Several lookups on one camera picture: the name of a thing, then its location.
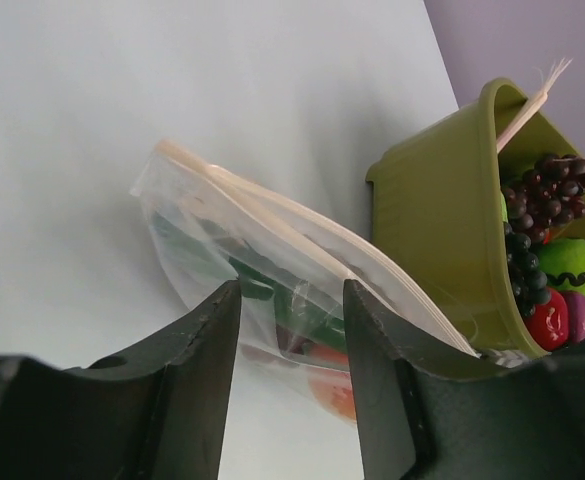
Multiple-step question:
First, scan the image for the polka dot zip bag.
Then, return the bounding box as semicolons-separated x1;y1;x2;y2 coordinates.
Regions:
132;140;474;423

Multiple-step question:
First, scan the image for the pink fake onion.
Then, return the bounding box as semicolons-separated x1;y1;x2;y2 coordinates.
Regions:
563;291;585;344

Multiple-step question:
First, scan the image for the red fake apple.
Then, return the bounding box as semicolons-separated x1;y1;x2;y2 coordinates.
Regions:
524;288;570;352

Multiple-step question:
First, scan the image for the green fake lime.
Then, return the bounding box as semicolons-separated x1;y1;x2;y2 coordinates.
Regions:
537;238;585;296

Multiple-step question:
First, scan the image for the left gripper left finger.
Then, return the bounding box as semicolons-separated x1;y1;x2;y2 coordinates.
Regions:
0;281;241;479

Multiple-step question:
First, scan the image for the olive green plastic bin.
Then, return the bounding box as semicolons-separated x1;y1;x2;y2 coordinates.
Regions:
366;78;574;359

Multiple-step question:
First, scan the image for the dark fake grape bunch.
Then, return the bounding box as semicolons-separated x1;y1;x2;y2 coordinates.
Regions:
503;222;551;319

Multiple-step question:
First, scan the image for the purple fake grape bunch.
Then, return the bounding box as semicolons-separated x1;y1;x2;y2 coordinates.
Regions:
501;154;585;244

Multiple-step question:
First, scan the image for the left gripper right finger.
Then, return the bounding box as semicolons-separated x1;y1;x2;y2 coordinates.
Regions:
343;280;585;479

